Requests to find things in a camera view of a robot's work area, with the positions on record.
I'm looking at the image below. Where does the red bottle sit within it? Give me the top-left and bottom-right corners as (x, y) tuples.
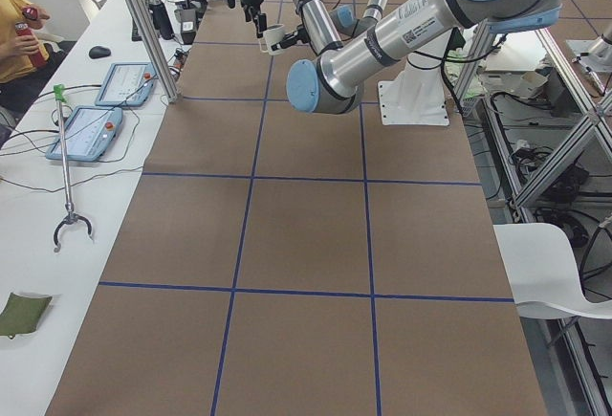
(14, 22), (48, 69)

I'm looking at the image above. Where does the white plastic chair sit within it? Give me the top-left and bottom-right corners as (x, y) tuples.
(493, 223), (611, 320)

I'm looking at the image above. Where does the black water bottle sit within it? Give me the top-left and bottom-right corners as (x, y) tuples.
(147, 0), (174, 40)

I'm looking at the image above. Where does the white ribbed ceramic mug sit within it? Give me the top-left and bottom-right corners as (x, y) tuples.
(259, 24), (286, 55)

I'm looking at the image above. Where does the black computer mouse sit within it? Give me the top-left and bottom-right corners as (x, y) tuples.
(88, 46), (111, 59)

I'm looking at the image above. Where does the blue teach pendant far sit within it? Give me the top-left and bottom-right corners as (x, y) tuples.
(95, 62), (157, 107)

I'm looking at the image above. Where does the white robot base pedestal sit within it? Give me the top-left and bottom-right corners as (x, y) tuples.
(378, 53), (449, 126)

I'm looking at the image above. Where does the metal reacher grabber tool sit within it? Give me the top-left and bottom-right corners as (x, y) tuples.
(53, 84), (94, 253)

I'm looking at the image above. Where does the aluminium frame rail right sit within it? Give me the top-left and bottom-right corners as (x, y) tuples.
(513, 30), (611, 208)

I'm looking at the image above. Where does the aluminium frame post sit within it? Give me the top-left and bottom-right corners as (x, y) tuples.
(125, 0), (179, 103)

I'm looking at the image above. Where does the blue teach pendant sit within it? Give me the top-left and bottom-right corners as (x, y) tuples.
(95, 62), (157, 107)
(65, 106), (123, 163)

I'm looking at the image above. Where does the green cloth pouch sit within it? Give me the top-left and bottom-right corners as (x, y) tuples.
(1, 293), (53, 339)

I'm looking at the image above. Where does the person in yellow shirt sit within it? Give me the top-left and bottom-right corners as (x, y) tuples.
(1, 0), (54, 114)

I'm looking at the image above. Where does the blue teach pendant near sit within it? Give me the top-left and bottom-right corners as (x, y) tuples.
(65, 106), (123, 163)

